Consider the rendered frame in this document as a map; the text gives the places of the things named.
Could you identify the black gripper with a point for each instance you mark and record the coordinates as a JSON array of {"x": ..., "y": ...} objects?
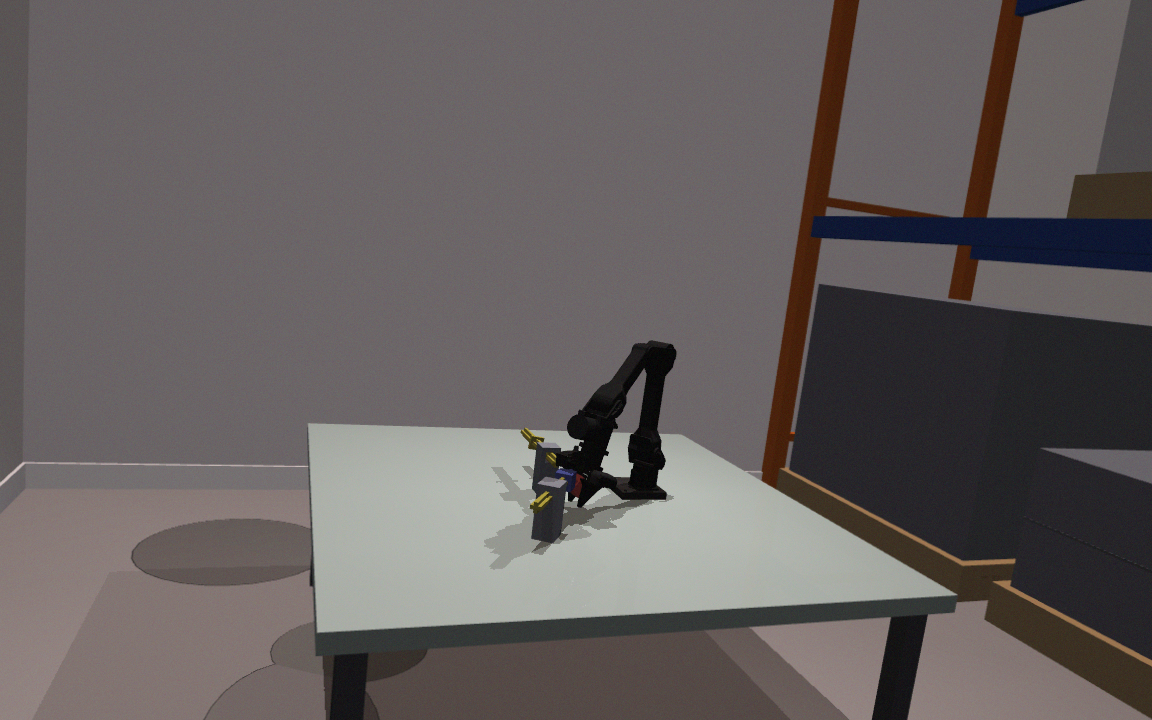
[{"x": 596, "y": 478}]

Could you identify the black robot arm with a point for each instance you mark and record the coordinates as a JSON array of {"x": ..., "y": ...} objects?
[{"x": 595, "y": 422}]

